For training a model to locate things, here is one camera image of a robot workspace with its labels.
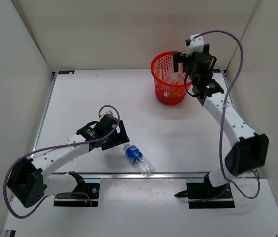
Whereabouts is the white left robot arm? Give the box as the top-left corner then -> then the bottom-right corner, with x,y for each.
7,114 -> 130,208

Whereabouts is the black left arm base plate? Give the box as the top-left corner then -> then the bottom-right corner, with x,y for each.
53,179 -> 100,208

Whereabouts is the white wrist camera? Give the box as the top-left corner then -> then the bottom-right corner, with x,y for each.
185,34 -> 205,56
98,110 -> 113,120

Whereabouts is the large clear plastic bottle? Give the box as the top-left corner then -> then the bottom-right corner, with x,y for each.
165,59 -> 180,85

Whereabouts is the red mesh plastic bin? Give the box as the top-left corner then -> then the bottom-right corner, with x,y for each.
150,51 -> 191,106

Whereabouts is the black label sticker, left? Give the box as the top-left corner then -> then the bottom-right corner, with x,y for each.
58,70 -> 75,75

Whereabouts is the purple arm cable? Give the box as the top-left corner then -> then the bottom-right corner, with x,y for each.
189,30 -> 261,203
3,105 -> 121,219

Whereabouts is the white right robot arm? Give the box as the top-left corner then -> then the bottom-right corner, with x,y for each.
173,44 -> 269,198

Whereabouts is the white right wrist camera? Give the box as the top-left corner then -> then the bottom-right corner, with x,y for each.
185,34 -> 205,56

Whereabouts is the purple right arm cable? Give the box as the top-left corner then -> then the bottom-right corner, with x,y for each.
189,30 -> 261,203

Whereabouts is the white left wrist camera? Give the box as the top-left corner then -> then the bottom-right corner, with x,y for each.
98,110 -> 113,120

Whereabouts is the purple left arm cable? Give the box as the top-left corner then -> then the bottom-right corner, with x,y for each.
3,105 -> 121,219

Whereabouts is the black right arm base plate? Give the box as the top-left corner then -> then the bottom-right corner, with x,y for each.
174,183 -> 235,209

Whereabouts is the clear bottle blue label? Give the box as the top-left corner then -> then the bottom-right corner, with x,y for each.
123,143 -> 155,178

